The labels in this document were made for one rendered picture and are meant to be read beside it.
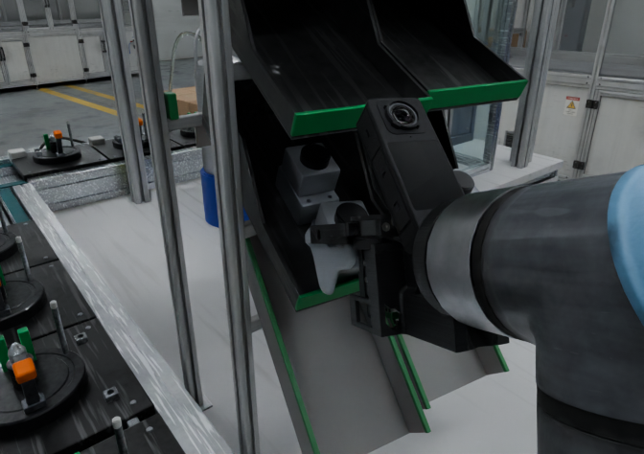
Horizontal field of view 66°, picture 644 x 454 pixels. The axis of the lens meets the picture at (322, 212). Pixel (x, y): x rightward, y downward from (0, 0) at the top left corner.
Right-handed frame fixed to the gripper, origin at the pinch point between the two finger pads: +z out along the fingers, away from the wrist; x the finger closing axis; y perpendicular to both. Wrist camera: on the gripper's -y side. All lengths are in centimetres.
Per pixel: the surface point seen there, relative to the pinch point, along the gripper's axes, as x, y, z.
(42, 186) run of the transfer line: -45, -18, 117
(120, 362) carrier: -22.4, 16.8, 33.4
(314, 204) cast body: -1.5, -2.6, 3.9
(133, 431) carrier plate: -20.7, 22.5, 21.2
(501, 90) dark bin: 17.0, -12.6, -2.9
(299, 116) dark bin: -6.3, -8.6, -8.6
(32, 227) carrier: -42, -5, 83
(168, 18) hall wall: 55, -499, 1120
